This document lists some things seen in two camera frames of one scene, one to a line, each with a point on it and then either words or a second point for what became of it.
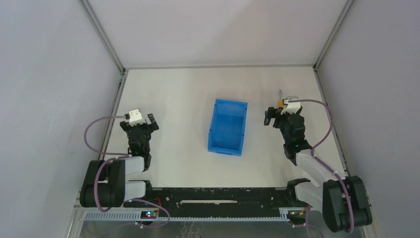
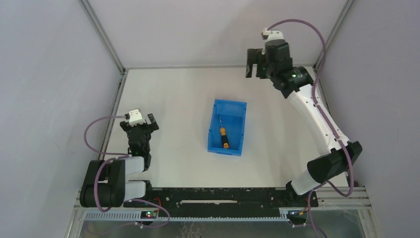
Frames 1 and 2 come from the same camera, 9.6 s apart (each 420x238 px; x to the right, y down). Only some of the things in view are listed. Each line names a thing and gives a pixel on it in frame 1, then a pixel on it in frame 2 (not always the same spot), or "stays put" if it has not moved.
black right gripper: x=280 y=118 to x=255 y=62
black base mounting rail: x=189 y=198 stays put
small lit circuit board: x=148 y=214 stays put
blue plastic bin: x=227 y=129 stays put
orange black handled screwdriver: x=281 y=101 to x=223 y=134
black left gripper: x=139 y=127 stays put
